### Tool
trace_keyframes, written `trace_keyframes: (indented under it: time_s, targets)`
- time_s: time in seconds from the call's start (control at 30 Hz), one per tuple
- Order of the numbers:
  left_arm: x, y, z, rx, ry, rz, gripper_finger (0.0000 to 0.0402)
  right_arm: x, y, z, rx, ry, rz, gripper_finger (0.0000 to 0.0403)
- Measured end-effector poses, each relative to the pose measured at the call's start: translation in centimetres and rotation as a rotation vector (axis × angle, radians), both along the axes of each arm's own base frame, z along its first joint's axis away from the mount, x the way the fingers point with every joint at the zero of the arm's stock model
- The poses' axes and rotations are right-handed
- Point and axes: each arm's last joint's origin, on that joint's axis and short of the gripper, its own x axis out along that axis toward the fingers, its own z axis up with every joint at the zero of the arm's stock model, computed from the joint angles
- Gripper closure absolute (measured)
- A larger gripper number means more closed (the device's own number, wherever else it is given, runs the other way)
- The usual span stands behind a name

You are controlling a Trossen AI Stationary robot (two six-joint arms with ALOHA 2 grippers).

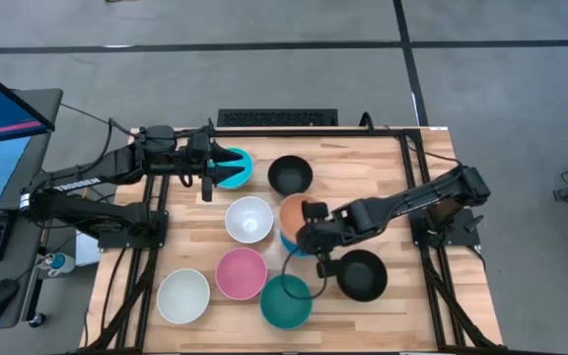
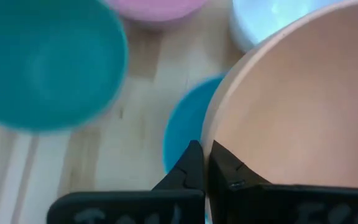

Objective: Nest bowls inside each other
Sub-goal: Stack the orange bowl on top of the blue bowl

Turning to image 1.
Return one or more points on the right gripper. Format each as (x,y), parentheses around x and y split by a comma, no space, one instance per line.
(326,236)

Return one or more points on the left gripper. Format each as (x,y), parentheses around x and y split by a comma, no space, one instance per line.
(200,148)

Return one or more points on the blue bowl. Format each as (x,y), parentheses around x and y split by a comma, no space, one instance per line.
(289,248)

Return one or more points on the orange bowl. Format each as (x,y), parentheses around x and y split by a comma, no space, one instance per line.
(291,217)

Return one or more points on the turquoise bowl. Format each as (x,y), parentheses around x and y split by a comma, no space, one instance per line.
(247,177)

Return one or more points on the white bowl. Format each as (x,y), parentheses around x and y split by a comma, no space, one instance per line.
(248,219)

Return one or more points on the black bowl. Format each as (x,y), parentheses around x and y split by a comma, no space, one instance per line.
(361,275)
(290,175)

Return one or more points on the dark green bowl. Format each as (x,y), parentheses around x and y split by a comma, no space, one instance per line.
(285,308)

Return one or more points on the pink bowl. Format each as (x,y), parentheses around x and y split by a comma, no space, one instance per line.
(241,273)

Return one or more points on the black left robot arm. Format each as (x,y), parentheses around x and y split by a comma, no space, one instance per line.
(116,163)

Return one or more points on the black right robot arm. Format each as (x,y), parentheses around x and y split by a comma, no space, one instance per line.
(412,194)

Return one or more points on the black floor vent grille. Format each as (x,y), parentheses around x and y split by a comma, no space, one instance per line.
(276,117)

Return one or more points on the pale cream bowl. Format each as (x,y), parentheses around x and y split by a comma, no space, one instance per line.
(183,296)

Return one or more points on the white box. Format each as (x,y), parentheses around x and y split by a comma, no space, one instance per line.
(87,249)

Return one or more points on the dark grey desk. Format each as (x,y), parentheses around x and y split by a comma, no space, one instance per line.
(37,113)

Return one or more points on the black computer monitor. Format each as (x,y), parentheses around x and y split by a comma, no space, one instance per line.
(3,108)

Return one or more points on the black caster wheel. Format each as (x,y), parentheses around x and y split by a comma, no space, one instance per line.
(36,320)

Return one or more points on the black aluminium table frame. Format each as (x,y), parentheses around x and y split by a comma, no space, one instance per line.
(289,132)

